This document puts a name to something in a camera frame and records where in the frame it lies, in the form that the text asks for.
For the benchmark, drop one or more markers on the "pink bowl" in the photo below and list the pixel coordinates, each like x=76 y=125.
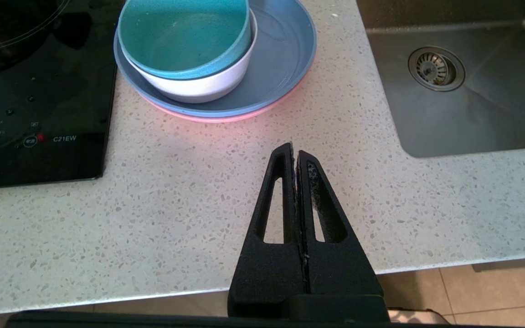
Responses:
x=198 y=86

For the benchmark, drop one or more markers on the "metal sink drain strainer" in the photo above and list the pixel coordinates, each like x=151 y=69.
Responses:
x=435 y=68

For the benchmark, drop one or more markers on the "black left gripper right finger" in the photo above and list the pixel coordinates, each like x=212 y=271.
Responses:
x=344 y=273

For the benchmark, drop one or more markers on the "teal bowl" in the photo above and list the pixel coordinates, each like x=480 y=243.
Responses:
x=180 y=36

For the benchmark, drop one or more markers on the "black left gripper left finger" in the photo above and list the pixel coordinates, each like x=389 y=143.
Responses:
x=267 y=273

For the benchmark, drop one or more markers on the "black induction cooktop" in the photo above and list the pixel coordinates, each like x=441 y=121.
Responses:
x=39 y=91

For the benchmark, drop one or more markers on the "blue grey plate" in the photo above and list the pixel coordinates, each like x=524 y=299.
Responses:
x=285 y=45

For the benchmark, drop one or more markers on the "pink plate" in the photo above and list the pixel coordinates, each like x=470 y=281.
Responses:
x=226 y=118

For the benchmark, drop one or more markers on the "stainless steel sink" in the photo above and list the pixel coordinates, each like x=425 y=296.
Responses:
x=472 y=91

